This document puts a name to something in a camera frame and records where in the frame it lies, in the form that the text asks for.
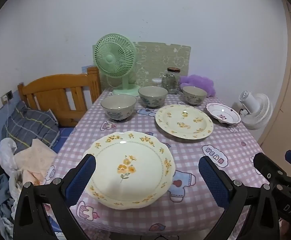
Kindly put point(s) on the green desk fan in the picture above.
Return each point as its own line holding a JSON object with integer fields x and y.
{"x": 115, "y": 56}

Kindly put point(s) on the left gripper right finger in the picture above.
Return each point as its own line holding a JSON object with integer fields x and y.
{"x": 262, "y": 220}

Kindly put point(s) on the round yellow floral plate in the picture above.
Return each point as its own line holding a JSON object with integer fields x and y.
{"x": 185, "y": 122}

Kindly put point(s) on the peach cloth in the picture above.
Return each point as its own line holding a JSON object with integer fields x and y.
{"x": 35, "y": 162}

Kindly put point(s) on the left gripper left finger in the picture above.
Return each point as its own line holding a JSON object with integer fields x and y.
{"x": 31, "y": 220}

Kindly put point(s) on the cotton swab container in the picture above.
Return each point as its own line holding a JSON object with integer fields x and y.
{"x": 157, "y": 81}

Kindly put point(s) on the purple plush toy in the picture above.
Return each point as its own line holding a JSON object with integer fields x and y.
{"x": 199, "y": 81}

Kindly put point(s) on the wall power socket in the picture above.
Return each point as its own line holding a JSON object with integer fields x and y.
{"x": 6, "y": 97}

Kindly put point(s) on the scalloped yellow floral plate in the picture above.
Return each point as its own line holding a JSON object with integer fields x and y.
{"x": 133, "y": 170}

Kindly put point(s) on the glass jar with lid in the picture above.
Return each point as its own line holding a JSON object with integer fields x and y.
{"x": 171, "y": 80}

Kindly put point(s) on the white floor fan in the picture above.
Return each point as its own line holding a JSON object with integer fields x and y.
{"x": 257, "y": 110}

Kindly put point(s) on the grey plaid pillow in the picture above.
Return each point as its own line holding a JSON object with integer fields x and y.
{"x": 26, "y": 124}

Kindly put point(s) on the white plastic bag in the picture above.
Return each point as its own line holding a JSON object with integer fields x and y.
{"x": 7, "y": 159}

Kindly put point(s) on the white red-rimmed plate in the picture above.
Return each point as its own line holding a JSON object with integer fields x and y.
{"x": 223, "y": 113}

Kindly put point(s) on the floral ceramic bowl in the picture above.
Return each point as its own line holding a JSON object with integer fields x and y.
{"x": 119, "y": 107}
{"x": 194, "y": 95}
{"x": 153, "y": 96}

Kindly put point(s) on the blue bed sheet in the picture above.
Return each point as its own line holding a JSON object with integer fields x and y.
{"x": 65, "y": 132}

